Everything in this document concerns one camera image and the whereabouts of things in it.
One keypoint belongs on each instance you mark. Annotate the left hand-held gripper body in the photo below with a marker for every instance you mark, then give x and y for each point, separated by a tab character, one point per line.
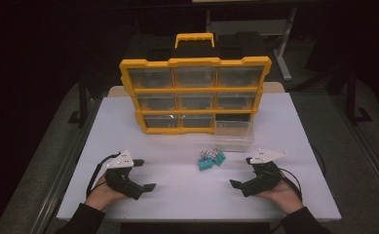
122	177

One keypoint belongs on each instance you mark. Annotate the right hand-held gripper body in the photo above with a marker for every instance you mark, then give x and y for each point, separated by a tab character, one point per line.
262	177

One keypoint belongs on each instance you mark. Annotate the clear plastic drawer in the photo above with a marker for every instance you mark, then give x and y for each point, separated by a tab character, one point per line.
234	136

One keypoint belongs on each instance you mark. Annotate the teal binder clip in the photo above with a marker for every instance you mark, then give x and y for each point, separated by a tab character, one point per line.
204	164
219	158
209	162

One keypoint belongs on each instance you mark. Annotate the person's left hand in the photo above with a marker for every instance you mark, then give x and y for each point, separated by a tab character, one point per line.
104	195

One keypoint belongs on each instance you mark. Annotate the person's right hand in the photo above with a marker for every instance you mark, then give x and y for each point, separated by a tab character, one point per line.
283	195

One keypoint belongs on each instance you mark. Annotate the black metal stand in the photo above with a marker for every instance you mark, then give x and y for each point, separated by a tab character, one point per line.
81	104
352	97

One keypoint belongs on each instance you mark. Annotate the set of clear organizer drawers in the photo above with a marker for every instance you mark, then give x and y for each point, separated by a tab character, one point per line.
195	97

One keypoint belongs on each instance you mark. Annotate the yellow black organizer cabinet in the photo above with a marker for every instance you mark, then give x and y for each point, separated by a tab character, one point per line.
195	87

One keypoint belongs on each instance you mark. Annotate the grey desk with metal legs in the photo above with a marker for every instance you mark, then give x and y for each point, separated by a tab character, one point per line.
258	27

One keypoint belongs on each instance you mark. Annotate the metal floor rail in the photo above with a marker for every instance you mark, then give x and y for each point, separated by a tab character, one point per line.
58	182
369	159

